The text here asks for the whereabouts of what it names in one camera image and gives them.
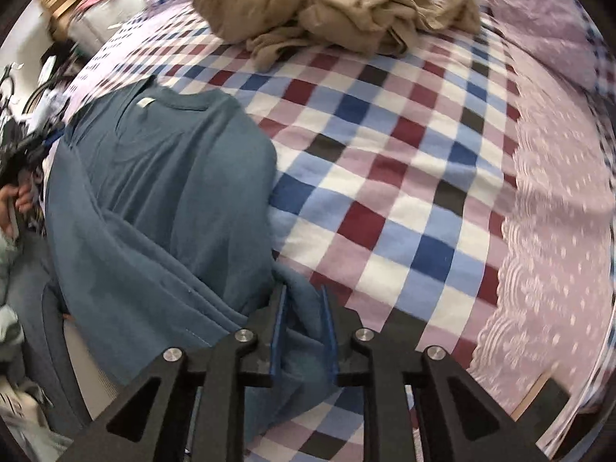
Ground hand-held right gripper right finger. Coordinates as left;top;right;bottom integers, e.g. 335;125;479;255
320;285;549;462

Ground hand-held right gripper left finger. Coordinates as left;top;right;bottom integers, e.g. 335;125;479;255
60;284;290;462

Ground teal blue t-shirt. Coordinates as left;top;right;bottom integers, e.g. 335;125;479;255
44;74;340;448

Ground person's left forearm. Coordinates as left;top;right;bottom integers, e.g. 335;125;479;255
0;231;25;362

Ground person's left hand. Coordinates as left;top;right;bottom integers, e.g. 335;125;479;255
0;184;35;241

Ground person's grey-blue trousers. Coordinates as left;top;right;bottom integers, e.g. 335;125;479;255
10;236;94;424

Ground cardboard box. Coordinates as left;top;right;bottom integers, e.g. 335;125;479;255
41;0;97;39

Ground plaid bed sheet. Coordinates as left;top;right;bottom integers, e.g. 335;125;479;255
62;0;616;462

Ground person's pale green hoodie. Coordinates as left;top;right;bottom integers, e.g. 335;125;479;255
0;375;70;462

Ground tan garment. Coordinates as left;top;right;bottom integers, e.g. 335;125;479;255
192;0;482;72

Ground purple plaid-edged pillow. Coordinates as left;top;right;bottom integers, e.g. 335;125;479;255
486;0;612;92

